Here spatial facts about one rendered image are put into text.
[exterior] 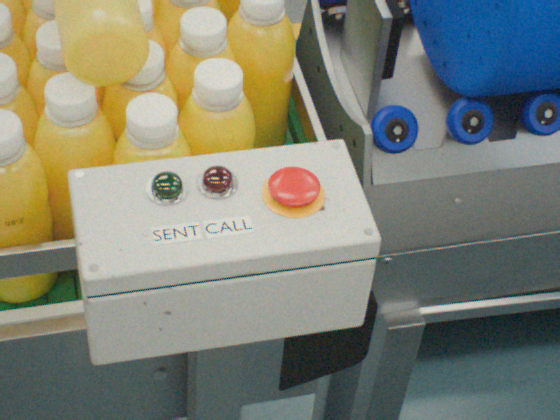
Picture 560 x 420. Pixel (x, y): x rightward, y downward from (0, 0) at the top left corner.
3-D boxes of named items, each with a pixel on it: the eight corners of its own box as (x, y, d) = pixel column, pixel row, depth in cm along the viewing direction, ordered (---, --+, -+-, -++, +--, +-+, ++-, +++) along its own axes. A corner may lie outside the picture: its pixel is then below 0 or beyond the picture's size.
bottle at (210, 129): (246, 252, 97) (256, 119, 85) (172, 246, 97) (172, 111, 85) (252, 198, 102) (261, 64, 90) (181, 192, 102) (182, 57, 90)
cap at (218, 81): (240, 108, 86) (241, 91, 85) (191, 103, 86) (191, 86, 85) (244, 76, 89) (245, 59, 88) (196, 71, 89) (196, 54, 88)
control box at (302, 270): (364, 327, 80) (383, 236, 73) (92, 368, 76) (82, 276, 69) (329, 227, 87) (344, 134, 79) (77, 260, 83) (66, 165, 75)
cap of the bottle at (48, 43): (41, 33, 91) (39, 16, 90) (88, 36, 91) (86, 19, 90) (33, 64, 88) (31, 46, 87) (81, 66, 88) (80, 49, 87)
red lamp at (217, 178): (236, 194, 75) (236, 182, 74) (204, 197, 74) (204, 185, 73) (229, 171, 76) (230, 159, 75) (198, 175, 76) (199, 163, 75)
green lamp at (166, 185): (185, 200, 74) (185, 188, 73) (153, 204, 74) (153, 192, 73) (180, 177, 76) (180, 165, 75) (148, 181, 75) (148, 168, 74)
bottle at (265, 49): (242, 171, 104) (251, 37, 92) (206, 130, 108) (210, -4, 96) (299, 147, 107) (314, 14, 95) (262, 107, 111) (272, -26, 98)
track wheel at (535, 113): (578, 103, 103) (568, 101, 105) (540, 81, 102) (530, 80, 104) (556, 145, 103) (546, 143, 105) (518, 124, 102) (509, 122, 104)
